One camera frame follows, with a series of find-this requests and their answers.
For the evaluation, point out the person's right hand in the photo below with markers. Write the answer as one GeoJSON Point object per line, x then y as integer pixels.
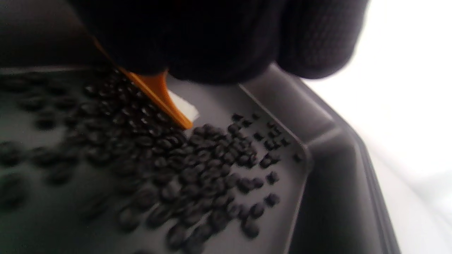
{"type": "Point", "coordinates": [212, 38]}

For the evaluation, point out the orange brush with white bristles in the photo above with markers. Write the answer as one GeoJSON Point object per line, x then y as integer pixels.
{"type": "Point", "coordinates": [159, 95]}

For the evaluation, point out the small batch of coffee beans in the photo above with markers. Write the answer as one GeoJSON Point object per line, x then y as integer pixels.
{"type": "Point", "coordinates": [197, 169]}

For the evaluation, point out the dark grey baking tray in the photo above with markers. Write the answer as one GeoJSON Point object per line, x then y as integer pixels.
{"type": "Point", "coordinates": [335, 183]}

